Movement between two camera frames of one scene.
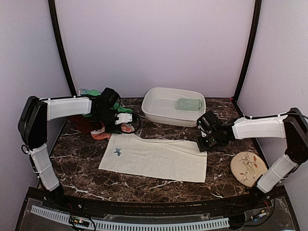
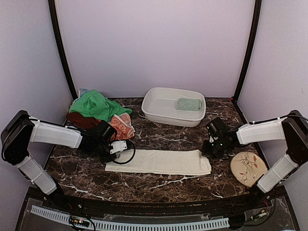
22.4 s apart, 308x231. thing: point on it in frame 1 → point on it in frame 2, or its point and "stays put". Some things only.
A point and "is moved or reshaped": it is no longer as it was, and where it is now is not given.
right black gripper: [202, 147] → [206, 152]
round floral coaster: [246, 168] stays put
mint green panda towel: [188, 104] stays put
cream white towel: [131, 153] is moved or reshaped
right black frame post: [257, 6] stays put
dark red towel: [83, 124] stays put
